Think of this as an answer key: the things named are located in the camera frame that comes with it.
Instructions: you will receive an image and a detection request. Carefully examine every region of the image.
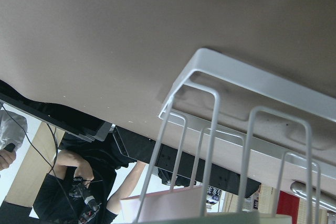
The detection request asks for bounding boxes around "green plastic cup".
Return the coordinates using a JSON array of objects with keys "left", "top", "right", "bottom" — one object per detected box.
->
[{"left": 120, "top": 213, "right": 292, "bottom": 224}]

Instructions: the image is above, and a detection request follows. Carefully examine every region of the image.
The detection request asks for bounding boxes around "pink plastic cup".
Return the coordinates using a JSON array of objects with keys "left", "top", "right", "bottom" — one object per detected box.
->
[{"left": 120, "top": 185, "right": 208, "bottom": 223}]

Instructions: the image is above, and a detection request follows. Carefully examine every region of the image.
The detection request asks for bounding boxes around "black power strip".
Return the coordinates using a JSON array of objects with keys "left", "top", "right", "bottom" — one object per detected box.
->
[{"left": 154, "top": 144, "right": 262, "bottom": 199}]

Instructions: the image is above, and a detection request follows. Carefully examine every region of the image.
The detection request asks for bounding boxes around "person in black shirt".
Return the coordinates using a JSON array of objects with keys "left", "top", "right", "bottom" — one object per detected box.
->
[{"left": 33, "top": 133, "right": 146, "bottom": 223}]

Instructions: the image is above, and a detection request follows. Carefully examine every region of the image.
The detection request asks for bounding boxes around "white wire cup rack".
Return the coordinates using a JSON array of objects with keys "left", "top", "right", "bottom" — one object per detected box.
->
[{"left": 132, "top": 48, "right": 336, "bottom": 224}]

